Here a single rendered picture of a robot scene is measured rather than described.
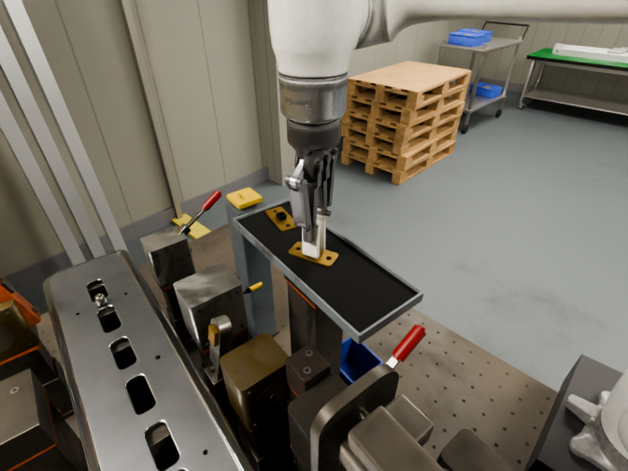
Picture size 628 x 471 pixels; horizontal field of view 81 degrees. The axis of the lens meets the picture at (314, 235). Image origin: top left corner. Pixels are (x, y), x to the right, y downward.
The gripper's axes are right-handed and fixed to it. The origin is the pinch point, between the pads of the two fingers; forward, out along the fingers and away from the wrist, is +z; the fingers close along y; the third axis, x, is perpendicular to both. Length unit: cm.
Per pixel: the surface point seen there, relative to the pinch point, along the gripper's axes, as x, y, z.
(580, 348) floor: 90, -123, 121
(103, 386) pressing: -24.6, 29.9, 20.1
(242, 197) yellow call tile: -23.3, -10.7, 4.1
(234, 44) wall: -161, -188, 6
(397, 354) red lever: 18.9, 11.3, 7.0
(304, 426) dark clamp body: 10.8, 23.8, 12.2
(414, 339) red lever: 20.5, 9.1, 5.5
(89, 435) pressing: -19.7, 36.2, 20.4
